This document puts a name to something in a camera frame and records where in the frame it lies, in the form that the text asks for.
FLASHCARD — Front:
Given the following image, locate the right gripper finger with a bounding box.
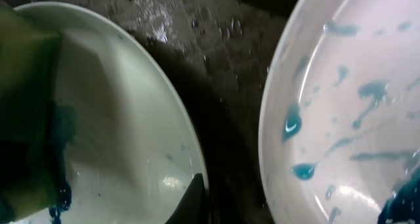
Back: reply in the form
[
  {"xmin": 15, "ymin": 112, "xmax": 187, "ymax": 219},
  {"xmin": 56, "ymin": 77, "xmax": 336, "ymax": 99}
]
[{"xmin": 165, "ymin": 173, "xmax": 207, "ymax": 224}]

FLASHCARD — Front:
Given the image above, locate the white plate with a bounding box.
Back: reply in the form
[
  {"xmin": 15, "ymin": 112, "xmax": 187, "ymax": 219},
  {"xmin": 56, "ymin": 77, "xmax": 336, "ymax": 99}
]
[
  {"xmin": 259, "ymin": 0, "xmax": 419, "ymax": 224},
  {"xmin": 17, "ymin": 2, "xmax": 209, "ymax": 223}
]

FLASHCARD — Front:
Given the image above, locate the green yellow scrubbing sponge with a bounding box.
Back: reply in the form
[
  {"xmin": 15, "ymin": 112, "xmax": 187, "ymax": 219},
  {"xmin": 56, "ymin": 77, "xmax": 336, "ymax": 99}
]
[{"xmin": 1, "ymin": 5, "xmax": 72, "ymax": 223}]

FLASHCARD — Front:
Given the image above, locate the large black serving tray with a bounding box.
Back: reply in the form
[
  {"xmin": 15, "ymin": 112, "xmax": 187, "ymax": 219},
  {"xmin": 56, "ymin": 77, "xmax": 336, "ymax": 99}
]
[{"xmin": 16, "ymin": 0, "xmax": 306, "ymax": 224}]

